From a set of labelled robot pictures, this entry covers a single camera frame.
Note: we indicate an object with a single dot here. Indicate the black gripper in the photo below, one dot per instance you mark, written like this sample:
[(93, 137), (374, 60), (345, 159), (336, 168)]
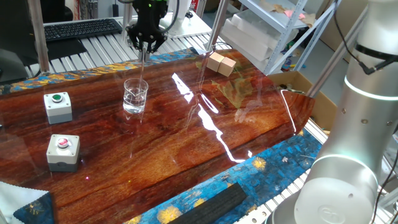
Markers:
[(150, 14)]

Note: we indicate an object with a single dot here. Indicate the clear glass stirring rod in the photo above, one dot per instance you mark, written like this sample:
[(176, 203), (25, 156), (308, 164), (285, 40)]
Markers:
[(142, 70)]

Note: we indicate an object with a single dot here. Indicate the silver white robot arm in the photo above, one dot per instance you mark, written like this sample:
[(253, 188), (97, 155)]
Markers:
[(357, 124)]

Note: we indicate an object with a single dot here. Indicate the clear glass beaker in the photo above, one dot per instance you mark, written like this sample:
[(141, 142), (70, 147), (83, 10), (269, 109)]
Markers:
[(133, 104)]

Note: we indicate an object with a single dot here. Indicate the black computer keyboard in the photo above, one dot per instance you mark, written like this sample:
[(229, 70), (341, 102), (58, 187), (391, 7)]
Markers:
[(81, 29)]

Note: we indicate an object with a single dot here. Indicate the light wooden cube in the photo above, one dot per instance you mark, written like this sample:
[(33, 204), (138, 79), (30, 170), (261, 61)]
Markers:
[(214, 61), (227, 67)]

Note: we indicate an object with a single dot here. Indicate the upright aluminium strut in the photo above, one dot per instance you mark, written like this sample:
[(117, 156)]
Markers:
[(217, 28)]

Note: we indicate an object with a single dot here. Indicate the black desk pad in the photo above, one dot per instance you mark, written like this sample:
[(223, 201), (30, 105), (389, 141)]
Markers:
[(62, 49)]

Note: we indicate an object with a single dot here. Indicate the glossy wood grain mat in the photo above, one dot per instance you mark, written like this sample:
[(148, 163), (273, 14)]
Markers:
[(155, 140)]

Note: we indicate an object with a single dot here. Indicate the white foam blocks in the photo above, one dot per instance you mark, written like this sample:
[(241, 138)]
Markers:
[(248, 37)]

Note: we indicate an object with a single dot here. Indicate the black monitor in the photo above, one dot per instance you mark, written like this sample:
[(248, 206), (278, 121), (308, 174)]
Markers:
[(15, 21)]

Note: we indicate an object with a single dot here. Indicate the white metal shelf rack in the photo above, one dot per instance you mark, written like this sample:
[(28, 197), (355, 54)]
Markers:
[(280, 21)]

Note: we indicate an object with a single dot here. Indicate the black ridged bar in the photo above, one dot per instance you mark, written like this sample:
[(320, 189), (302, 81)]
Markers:
[(211, 205)]

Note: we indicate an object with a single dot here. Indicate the open brown cardboard box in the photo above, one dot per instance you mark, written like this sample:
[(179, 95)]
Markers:
[(320, 102)]

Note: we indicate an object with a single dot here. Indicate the diagonal aluminium strut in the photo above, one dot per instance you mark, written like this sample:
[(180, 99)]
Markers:
[(335, 59)]

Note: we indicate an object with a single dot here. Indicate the brown cardboard panel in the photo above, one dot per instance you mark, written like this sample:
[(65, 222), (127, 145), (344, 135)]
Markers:
[(345, 25)]

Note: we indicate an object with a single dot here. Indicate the white zigzag edge cloth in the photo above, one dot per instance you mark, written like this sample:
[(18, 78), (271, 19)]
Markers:
[(18, 196)]

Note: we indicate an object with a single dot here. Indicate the blue starry print cloth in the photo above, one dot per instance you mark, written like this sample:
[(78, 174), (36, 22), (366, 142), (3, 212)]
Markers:
[(34, 211)]

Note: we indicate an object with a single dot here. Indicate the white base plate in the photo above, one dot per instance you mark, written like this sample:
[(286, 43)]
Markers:
[(192, 28)]

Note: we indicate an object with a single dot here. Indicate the rusty brown metal post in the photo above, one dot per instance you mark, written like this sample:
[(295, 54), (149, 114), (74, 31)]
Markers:
[(38, 37)]

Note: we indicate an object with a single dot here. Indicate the green button switch box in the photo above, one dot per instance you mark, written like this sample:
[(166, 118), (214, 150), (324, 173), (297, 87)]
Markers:
[(57, 107)]

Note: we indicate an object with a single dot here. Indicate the red button switch box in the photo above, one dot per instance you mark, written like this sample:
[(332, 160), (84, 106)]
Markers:
[(63, 154)]

